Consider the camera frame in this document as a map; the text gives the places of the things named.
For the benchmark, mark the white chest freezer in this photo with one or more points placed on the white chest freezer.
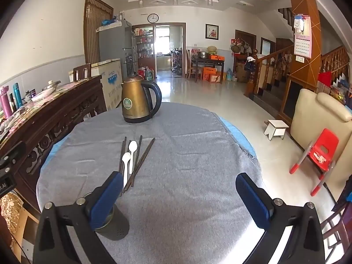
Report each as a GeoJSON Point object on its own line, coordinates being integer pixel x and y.
{"type": "Point", "coordinates": [110, 79]}

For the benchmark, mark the framed wall picture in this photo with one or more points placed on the framed wall picture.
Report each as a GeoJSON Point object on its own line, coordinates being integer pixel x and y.
{"type": "Point", "coordinates": [212, 31]}

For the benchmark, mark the brown wooden door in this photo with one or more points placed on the brown wooden door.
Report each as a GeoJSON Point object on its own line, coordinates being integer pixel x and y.
{"type": "Point", "coordinates": [95, 27]}

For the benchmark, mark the grey refrigerator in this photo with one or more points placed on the grey refrigerator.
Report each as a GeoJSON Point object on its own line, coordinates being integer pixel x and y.
{"type": "Point", "coordinates": [112, 44]}

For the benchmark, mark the large orange box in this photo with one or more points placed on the large orange box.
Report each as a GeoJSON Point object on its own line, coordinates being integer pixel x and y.
{"type": "Point", "coordinates": [209, 73]}

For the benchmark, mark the dark wooden chopstick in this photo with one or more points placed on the dark wooden chopstick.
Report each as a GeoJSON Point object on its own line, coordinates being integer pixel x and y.
{"type": "Point", "coordinates": [124, 144]}
{"type": "Point", "coordinates": [136, 169]}
{"type": "Point", "coordinates": [139, 145]}
{"type": "Point", "coordinates": [120, 162]}
{"type": "Point", "coordinates": [147, 151]}

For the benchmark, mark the carved dark wooden sideboard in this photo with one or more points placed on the carved dark wooden sideboard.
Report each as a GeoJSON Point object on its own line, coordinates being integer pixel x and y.
{"type": "Point", "coordinates": [55, 121]}

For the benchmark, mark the white bowl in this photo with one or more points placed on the white bowl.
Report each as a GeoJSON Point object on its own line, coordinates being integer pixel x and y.
{"type": "Point", "coordinates": [38, 96]}

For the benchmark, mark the small white stool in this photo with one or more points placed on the small white stool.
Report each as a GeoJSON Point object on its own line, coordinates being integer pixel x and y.
{"type": "Point", "coordinates": [276, 123]}

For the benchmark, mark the bronze electric kettle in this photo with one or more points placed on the bronze electric kettle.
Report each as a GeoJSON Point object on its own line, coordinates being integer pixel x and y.
{"type": "Point", "coordinates": [134, 101]}

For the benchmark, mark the grey tablecloth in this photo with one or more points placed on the grey tablecloth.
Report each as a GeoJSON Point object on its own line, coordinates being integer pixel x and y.
{"type": "Point", "coordinates": [178, 156]}

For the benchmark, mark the pink wall calendar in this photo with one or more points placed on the pink wall calendar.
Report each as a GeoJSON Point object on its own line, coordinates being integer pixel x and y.
{"type": "Point", "coordinates": [302, 38]}

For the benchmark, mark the round wall clock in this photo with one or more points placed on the round wall clock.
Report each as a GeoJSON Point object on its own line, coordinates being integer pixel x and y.
{"type": "Point", "coordinates": [153, 18]}

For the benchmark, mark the wooden panelled column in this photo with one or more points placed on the wooden panelled column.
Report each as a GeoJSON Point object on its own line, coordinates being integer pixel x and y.
{"type": "Point", "coordinates": [305, 19]}

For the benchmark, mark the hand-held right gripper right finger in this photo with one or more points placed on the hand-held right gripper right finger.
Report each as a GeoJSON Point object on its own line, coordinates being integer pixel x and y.
{"type": "Point", "coordinates": [251, 200]}

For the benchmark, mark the wooden stair railing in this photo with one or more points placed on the wooden stair railing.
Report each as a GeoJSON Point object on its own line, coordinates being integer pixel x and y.
{"type": "Point", "coordinates": [269, 60]}

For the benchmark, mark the pile of colourful bags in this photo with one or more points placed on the pile of colourful bags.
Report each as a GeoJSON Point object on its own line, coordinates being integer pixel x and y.
{"type": "Point", "coordinates": [338, 90]}

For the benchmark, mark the wooden chair with slats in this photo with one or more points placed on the wooden chair with slats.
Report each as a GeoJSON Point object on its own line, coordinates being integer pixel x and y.
{"type": "Point", "coordinates": [189, 66]}

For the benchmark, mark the steel pot lid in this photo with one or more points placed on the steel pot lid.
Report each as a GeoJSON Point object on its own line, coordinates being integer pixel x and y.
{"type": "Point", "coordinates": [51, 85]}

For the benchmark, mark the dark wooden side table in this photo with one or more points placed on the dark wooden side table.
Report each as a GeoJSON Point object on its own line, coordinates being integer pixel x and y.
{"type": "Point", "coordinates": [198, 62]}

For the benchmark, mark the dark cylindrical utensil holder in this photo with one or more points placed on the dark cylindrical utensil holder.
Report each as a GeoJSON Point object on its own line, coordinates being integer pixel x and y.
{"type": "Point", "coordinates": [117, 222]}

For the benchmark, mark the flat orange box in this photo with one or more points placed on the flat orange box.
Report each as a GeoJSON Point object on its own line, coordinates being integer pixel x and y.
{"type": "Point", "coordinates": [216, 57]}

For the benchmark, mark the red plastic child chair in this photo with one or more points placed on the red plastic child chair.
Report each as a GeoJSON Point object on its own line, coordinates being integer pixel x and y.
{"type": "Point", "coordinates": [323, 148]}

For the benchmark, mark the cream leather armchair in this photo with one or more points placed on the cream leather armchair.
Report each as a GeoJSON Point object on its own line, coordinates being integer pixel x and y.
{"type": "Point", "coordinates": [308, 110]}

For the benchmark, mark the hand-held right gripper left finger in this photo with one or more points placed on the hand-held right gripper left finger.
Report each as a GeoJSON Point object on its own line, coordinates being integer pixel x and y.
{"type": "Point", "coordinates": [107, 200]}

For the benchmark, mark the clear water jug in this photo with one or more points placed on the clear water jug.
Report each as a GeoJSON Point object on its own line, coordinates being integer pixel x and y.
{"type": "Point", "coordinates": [229, 74]}

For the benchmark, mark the green plastic bottle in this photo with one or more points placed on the green plastic bottle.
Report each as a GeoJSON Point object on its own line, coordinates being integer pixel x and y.
{"type": "Point", "coordinates": [148, 74]}

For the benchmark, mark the white plastic spoon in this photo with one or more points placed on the white plastic spoon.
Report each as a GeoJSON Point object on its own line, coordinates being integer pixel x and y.
{"type": "Point", "coordinates": [132, 145]}
{"type": "Point", "coordinates": [126, 156]}

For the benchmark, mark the metal basin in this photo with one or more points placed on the metal basin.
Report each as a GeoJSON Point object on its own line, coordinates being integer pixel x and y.
{"type": "Point", "coordinates": [202, 54]}

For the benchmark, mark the teal thermos bottle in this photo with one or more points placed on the teal thermos bottle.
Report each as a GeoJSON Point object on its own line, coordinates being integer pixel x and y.
{"type": "Point", "coordinates": [17, 95]}

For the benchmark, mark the pink thermos bottle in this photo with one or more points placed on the pink thermos bottle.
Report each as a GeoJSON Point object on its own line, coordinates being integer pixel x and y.
{"type": "Point", "coordinates": [5, 101]}

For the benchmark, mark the dark wooden dining chair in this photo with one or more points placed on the dark wooden dining chair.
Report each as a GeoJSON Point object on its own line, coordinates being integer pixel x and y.
{"type": "Point", "coordinates": [338, 225]}

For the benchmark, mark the shelf of bottles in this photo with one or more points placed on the shelf of bottles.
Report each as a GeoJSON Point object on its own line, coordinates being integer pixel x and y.
{"type": "Point", "coordinates": [144, 44]}

